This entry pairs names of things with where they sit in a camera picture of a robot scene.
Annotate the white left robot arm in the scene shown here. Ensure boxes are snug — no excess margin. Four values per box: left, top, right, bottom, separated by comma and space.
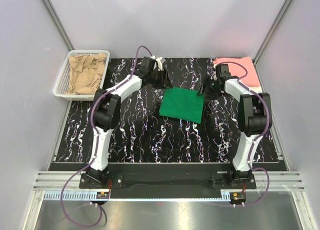
85, 56, 173, 185

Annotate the aluminium frame post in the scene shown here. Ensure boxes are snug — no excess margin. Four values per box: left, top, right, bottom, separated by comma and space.
253, 0, 294, 65
41, 0, 75, 51

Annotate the right aluminium frame post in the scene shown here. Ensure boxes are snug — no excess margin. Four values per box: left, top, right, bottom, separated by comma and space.
253, 0, 294, 65

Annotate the folded pink t shirt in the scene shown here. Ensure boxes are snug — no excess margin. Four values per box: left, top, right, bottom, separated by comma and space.
213, 57, 261, 88

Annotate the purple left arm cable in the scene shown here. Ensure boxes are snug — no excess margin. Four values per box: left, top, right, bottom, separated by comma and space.
59, 45, 156, 227

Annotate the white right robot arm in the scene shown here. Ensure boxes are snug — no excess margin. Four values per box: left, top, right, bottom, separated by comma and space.
197, 61, 272, 187

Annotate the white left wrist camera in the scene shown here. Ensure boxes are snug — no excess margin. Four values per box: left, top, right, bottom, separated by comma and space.
151, 56, 165, 71

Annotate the white slotted cable duct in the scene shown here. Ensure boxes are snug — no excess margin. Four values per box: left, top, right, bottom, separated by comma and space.
43, 189, 246, 202

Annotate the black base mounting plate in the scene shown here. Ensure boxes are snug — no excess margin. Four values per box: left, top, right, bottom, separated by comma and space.
79, 163, 257, 196

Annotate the folded cream t shirt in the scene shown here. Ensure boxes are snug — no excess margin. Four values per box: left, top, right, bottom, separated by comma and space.
250, 86, 263, 93

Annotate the white plastic basket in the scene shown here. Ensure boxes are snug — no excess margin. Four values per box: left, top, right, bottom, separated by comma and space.
53, 50, 110, 101

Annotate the beige crumpled t shirt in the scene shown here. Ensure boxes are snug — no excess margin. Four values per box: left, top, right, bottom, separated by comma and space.
65, 53, 107, 95

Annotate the green t shirt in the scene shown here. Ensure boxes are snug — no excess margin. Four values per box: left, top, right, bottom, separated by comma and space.
159, 87, 205, 124

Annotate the left aluminium frame post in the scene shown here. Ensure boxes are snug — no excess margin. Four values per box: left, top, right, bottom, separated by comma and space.
41, 0, 75, 51

